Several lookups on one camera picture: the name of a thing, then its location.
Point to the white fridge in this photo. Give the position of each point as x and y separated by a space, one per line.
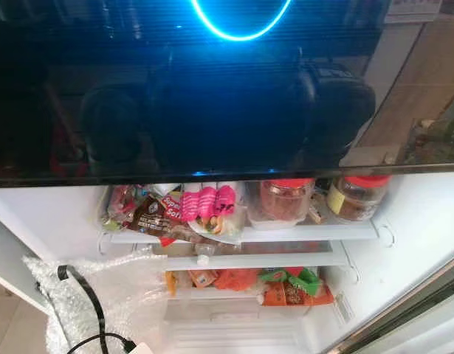
418 221

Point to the black glass fridge door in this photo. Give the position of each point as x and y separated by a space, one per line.
212 96

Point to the clear fridge drawer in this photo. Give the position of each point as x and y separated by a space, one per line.
234 328

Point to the red lid jar yellow label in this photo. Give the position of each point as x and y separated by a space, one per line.
359 198

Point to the red lid jar brown contents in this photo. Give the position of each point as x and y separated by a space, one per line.
286 199

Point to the orange noodle package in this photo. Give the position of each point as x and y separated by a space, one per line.
300 296

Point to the clear plastic food tub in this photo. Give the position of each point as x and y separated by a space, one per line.
252 214

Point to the white plate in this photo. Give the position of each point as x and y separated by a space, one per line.
226 230

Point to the orange-red snack packet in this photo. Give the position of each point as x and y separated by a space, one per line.
238 280

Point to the pink wrapped food pack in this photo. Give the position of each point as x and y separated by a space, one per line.
208 203

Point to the small orange box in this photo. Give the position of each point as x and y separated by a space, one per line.
203 279

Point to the brown snack bag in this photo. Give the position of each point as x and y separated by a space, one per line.
154 214

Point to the yellow snack packet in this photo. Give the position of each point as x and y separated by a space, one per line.
170 284

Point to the red green snack packet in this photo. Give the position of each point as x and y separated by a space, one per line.
119 206

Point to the bubble wrap sheet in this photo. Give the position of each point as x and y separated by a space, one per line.
131 295

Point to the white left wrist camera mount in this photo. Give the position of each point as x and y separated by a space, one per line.
140 349

